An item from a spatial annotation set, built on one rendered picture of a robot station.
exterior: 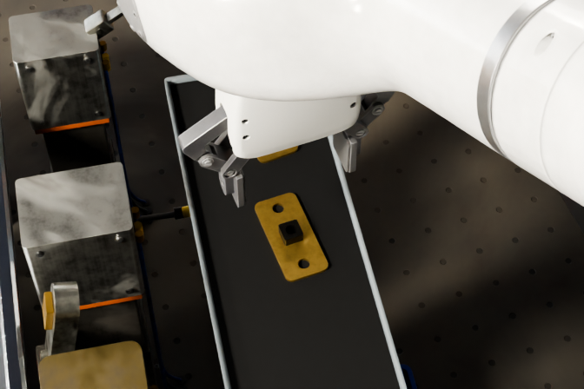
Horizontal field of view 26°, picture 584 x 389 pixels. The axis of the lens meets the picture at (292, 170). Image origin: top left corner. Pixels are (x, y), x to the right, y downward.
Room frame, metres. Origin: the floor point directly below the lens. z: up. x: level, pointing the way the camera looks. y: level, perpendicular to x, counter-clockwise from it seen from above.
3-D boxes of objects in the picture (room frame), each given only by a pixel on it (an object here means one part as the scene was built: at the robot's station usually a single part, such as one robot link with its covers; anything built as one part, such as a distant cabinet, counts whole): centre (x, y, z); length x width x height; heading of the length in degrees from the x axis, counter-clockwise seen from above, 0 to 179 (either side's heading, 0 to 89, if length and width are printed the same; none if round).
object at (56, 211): (0.66, 0.19, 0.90); 0.13 x 0.08 x 0.41; 102
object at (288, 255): (0.58, 0.00, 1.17); 0.08 x 0.04 x 0.01; 21
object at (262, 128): (0.58, 0.00, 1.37); 0.10 x 0.07 x 0.11; 111
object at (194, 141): (0.57, 0.05, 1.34); 0.08 x 0.01 x 0.06; 111
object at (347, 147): (0.60, -0.05, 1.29); 0.03 x 0.03 x 0.07; 21
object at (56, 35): (0.91, 0.24, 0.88); 0.12 x 0.07 x 0.36; 102
